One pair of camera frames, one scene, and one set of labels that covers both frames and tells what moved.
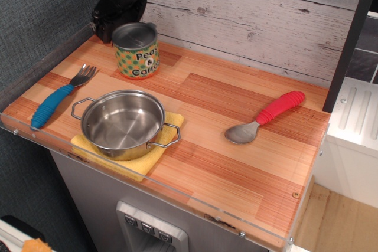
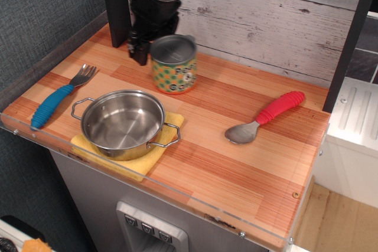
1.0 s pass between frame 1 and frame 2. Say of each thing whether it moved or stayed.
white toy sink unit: stayed
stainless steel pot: stayed
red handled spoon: stayed
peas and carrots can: moved
